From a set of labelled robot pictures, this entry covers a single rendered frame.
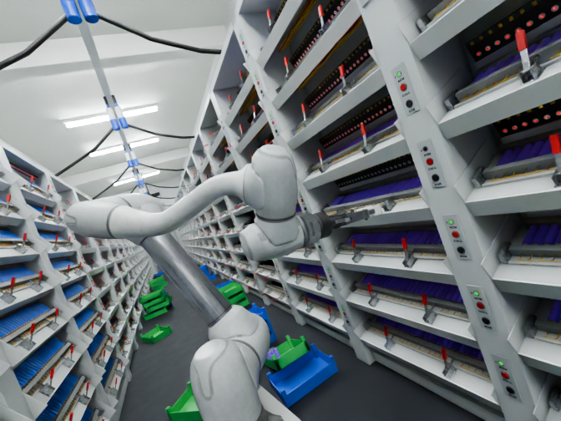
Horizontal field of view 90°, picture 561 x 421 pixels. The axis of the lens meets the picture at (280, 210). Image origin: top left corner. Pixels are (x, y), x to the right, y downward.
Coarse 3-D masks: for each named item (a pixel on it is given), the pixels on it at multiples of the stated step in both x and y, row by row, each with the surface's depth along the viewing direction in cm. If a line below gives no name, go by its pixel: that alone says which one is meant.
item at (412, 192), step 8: (400, 192) 89; (408, 192) 85; (416, 192) 83; (360, 200) 107; (368, 200) 102; (376, 200) 99; (328, 208) 127; (336, 208) 121; (344, 208) 117; (360, 208) 106
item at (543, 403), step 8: (552, 376) 73; (544, 384) 71; (552, 384) 72; (560, 384) 73; (544, 392) 71; (552, 392) 71; (560, 392) 71; (544, 400) 71; (552, 400) 70; (560, 400) 70; (536, 408) 69; (544, 408) 70; (552, 408) 71; (560, 408) 70; (536, 416) 69; (544, 416) 70; (552, 416) 70; (560, 416) 69
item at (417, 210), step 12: (408, 168) 97; (372, 180) 114; (336, 192) 137; (420, 192) 75; (324, 204) 134; (396, 204) 91; (408, 204) 85; (420, 204) 80; (372, 216) 97; (384, 216) 92; (396, 216) 88; (408, 216) 84; (420, 216) 81; (432, 216) 77
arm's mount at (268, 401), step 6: (258, 390) 97; (264, 390) 96; (264, 396) 93; (270, 396) 92; (264, 402) 90; (270, 402) 89; (276, 402) 88; (270, 408) 86; (276, 408) 85; (282, 408) 84; (276, 414) 83; (282, 414) 82; (288, 414) 81; (294, 414) 81; (288, 420) 79; (294, 420) 78; (300, 420) 78
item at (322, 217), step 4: (320, 212) 79; (324, 212) 79; (316, 216) 78; (320, 216) 77; (324, 216) 78; (328, 216) 78; (340, 216) 80; (320, 220) 77; (324, 220) 77; (328, 220) 77; (332, 220) 78; (336, 220) 78; (320, 224) 77; (324, 224) 77; (328, 224) 77; (332, 224) 78; (336, 224) 78; (340, 224) 78; (324, 228) 76; (328, 228) 77; (324, 232) 77; (328, 232) 78; (324, 236) 78
